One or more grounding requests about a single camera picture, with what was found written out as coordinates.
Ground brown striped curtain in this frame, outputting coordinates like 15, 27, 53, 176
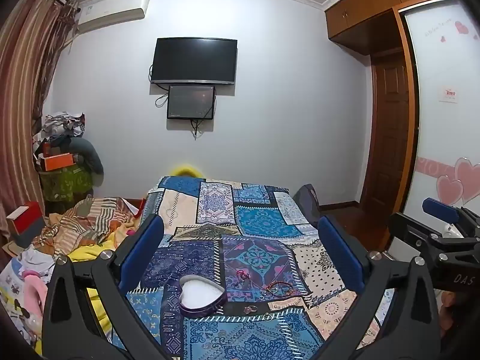
0, 0, 80, 242

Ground yellow item behind bed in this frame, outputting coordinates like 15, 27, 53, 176
170, 163, 205, 178

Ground heart-shaped purple tin box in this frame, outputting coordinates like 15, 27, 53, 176
178, 274, 227, 317

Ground black television cable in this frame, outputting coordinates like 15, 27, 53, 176
155, 82, 170, 108

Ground white air conditioner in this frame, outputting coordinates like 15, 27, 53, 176
77, 0, 151, 34

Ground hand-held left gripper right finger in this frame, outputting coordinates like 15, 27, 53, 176
317, 215, 440, 360

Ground wooden overhead cabinets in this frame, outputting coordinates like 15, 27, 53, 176
324, 0, 454, 47

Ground pink plush item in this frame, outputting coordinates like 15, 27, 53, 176
22, 275, 49, 316

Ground red braided bracelet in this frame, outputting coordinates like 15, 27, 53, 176
262, 280, 298, 295

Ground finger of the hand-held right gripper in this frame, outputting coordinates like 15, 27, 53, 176
422, 197, 480, 239
387, 212, 451, 267

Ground red and white box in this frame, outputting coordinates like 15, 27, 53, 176
6, 201, 45, 235

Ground orange box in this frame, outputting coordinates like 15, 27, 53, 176
39, 152, 76, 172

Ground person's right hand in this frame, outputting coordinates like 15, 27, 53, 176
439, 292, 460, 343

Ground grey pillow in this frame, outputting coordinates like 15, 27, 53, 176
69, 137, 104, 187

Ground blue patchwork blanket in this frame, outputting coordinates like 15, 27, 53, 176
112, 175, 398, 360

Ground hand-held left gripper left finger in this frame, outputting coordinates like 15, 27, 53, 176
41, 214, 166, 360

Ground white heart-print sliding door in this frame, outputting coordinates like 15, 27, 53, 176
397, 0, 480, 229

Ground black wall television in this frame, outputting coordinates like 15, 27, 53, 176
150, 37, 238, 86

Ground brown wooden door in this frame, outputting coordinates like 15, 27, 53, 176
359, 54, 412, 211

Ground small black wall monitor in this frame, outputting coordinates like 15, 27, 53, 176
167, 85, 217, 121

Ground pile of clothes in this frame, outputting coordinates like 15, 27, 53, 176
32, 110, 87, 158

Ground striped orange blanket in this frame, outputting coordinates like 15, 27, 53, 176
32, 196, 146, 256

